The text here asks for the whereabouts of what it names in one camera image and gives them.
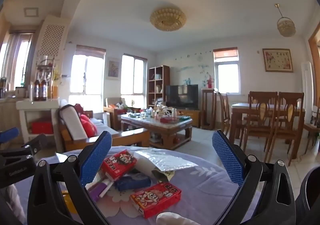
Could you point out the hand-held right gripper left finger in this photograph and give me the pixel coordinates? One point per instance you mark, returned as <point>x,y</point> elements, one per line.
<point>96,157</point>

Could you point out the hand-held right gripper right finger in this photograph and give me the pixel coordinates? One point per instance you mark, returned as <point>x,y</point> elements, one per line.
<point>228,157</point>

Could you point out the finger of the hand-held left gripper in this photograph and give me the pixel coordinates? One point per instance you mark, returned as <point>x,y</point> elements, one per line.
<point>8,134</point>
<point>37,141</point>

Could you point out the red snack box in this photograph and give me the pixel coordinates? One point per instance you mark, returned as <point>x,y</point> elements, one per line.
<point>117,163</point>
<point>155,198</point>

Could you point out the purple white tube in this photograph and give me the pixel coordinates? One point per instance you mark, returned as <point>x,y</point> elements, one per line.
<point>100,190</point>

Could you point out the blue packet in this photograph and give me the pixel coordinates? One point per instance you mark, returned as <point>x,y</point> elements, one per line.
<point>132,182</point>

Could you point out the white tissue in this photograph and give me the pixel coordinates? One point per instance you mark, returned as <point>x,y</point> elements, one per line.
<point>172,219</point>

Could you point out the black trash bin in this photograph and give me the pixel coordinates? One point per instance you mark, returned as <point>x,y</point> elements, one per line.
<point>310,190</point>

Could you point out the person's left hand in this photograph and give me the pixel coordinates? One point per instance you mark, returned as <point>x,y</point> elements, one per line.
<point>15,200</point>

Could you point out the red cushion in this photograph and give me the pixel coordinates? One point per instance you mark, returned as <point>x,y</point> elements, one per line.
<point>88,126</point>

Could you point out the white shelf unit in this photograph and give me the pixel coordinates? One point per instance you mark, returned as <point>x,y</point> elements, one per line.
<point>37,104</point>

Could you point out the floral purple tablecloth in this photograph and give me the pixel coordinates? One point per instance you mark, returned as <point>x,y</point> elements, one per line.
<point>200,190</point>

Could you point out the white small appliance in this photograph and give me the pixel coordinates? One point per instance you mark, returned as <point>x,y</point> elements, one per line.
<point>20,92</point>

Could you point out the wooden armchair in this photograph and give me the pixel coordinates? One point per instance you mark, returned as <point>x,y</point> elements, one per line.
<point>110,114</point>

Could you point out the steel thermos jug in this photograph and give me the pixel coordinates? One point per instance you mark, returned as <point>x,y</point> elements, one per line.
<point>3,87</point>

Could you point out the wooden dining table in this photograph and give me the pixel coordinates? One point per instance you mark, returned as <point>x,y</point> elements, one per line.
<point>240,108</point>

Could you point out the wooden dining chair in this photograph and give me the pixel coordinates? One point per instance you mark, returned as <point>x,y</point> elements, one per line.
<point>262,111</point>
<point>312,127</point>
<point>222,107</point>
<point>290,112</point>

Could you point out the brown beer bottle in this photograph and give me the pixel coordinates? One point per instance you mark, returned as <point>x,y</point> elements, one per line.
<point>44,89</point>
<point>37,89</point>

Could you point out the wooden television cabinet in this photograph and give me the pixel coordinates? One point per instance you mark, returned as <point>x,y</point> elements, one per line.
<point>192,117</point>

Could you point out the tall wooden stand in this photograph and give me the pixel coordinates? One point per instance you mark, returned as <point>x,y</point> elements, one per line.
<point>208,104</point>

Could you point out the wooden coffee table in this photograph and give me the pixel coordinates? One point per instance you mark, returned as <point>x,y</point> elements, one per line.
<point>155,127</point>

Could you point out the black television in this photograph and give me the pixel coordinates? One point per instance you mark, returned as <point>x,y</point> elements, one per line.
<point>182,97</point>

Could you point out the balcony window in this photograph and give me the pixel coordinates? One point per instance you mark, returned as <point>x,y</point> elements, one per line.
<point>20,59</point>

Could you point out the red flower vase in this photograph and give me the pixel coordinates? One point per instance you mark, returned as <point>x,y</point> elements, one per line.
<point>210,83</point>

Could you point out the clutter of small items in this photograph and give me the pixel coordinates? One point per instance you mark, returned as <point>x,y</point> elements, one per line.
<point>160,114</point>

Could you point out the window with roller blind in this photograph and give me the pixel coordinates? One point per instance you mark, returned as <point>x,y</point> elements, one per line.
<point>87,77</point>
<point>227,77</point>
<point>133,77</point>

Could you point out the small framed picture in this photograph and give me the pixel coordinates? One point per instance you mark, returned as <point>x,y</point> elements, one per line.
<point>113,68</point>

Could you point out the wooden bookshelf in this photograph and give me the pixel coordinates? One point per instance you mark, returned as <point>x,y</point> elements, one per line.
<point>166,74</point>

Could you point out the white lattice panel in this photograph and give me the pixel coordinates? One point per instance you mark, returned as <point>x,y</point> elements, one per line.
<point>52,37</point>

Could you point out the large framed picture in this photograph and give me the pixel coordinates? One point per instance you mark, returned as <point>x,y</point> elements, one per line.
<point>277,60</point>

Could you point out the square ceiling panel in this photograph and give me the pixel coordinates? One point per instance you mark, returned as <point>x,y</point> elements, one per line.
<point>31,12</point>

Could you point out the gold pendant lamp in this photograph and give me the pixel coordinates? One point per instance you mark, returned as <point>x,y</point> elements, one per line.
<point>286,27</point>

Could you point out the gold ceiling lamp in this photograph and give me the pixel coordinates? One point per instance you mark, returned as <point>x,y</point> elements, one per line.
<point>167,18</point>

